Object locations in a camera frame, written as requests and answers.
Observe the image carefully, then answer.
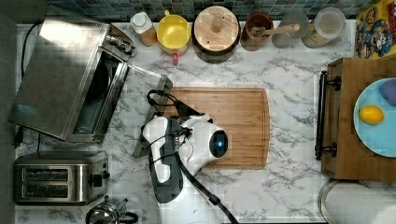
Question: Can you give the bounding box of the bamboo cutting board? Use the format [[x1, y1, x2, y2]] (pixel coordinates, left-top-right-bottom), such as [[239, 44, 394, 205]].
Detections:
[[171, 87, 270, 169]]

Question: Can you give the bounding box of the yellow mug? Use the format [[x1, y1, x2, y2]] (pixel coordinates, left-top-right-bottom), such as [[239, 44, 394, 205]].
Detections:
[[157, 10, 191, 55]]

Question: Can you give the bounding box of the light blue plate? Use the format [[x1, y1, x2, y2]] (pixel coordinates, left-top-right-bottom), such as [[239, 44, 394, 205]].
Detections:
[[353, 77, 396, 158]]

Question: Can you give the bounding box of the colourful cereal box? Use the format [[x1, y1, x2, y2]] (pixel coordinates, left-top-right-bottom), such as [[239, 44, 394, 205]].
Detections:
[[355, 0, 396, 60]]

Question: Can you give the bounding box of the yellow toy lemon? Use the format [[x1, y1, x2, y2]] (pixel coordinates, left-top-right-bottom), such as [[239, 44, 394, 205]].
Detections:
[[359, 105, 384, 124]]

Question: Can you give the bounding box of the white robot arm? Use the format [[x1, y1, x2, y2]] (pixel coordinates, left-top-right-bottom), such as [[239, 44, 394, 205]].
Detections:
[[141, 100, 228, 203]]

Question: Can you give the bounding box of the frosted grey tumbler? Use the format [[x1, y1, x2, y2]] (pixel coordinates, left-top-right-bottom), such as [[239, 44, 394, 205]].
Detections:
[[272, 10, 309, 49]]

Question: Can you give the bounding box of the pink mug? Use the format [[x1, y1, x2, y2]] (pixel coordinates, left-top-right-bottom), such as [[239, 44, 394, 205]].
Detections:
[[168, 49, 187, 64]]

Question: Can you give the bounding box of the black canister wooden lid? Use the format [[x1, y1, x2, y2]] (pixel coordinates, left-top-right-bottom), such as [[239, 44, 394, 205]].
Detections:
[[191, 6, 240, 63]]

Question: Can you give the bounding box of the stainless steel kettle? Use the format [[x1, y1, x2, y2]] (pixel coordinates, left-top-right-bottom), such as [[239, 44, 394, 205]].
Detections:
[[85, 195, 138, 224]]

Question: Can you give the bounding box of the stainless steel toaster oven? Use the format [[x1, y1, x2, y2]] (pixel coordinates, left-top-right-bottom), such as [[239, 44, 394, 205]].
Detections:
[[8, 7, 135, 143]]

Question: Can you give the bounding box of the wooden drawer box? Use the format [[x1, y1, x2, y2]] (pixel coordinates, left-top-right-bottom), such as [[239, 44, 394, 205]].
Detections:
[[315, 58, 395, 183]]

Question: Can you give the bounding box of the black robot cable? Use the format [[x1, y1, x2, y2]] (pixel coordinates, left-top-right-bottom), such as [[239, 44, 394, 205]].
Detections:
[[146, 90, 240, 224]]

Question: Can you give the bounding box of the orange sauce bottle white cap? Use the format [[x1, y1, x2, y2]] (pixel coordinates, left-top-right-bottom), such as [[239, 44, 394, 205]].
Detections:
[[130, 12, 158, 47]]

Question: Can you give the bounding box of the purple toy fruit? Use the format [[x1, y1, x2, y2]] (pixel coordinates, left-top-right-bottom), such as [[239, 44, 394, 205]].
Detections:
[[380, 79, 396, 105]]

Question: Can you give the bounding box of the silver two-slot toaster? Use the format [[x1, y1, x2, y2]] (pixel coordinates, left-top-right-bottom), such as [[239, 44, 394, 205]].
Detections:
[[13, 151, 110, 206]]

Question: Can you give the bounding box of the brown wooden utensil cup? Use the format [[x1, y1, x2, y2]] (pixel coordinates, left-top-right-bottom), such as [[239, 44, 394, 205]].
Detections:
[[240, 13, 273, 51]]

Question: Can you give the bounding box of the wooden spoon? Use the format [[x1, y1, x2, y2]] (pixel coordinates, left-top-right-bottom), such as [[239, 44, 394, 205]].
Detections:
[[250, 23, 300, 37]]

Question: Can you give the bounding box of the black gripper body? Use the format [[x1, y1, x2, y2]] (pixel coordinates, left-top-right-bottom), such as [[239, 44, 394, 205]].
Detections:
[[174, 100, 213, 125]]

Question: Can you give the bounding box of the cereal-filled glass jar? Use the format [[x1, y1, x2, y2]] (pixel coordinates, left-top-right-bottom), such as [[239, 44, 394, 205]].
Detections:
[[302, 7, 346, 49]]

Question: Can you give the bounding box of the steel paper towel base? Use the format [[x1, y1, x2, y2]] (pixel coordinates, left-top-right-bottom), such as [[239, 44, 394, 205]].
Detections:
[[318, 179, 367, 224]]

